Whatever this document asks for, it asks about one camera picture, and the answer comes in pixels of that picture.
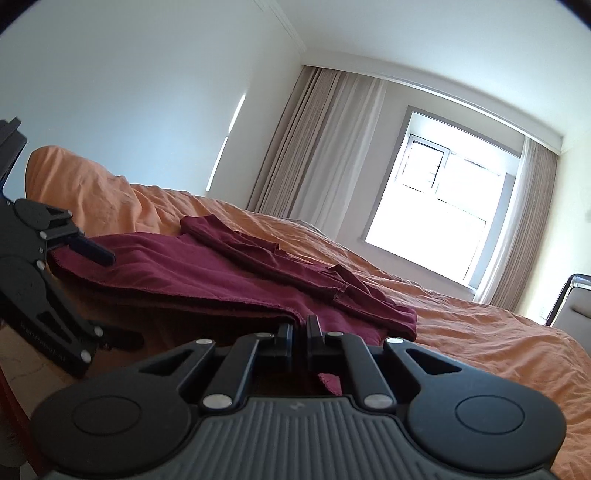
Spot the red blanket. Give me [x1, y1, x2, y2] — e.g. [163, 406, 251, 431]
[0, 364, 44, 480]

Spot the maroon long-sleeve shirt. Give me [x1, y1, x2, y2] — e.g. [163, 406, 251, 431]
[48, 215, 419, 398]

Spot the window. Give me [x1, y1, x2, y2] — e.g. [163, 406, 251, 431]
[365, 105, 527, 289]

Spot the narrow beige curtain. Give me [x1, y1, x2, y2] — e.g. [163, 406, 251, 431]
[471, 136, 561, 312]

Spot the orange duvet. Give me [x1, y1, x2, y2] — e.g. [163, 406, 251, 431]
[25, 145, 591, 480]

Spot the dark-framed padded headboard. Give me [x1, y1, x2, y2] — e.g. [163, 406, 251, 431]
[547, 273, 591, 332]

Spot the wide beige curtain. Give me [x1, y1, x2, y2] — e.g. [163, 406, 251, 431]
[247, 65, 386, 227]

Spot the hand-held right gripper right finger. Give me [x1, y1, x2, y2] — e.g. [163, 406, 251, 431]
[307, 316, 468, 409]

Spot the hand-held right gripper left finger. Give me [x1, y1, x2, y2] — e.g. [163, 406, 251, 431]
[139, 323, 295, 409]

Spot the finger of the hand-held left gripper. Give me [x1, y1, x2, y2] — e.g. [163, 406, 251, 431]
[41, 208, 116, 267]
[18, 277, 145, 379]

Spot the patterned beige bed sheet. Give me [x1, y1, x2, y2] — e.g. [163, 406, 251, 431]
[0, 323, 93, 385]

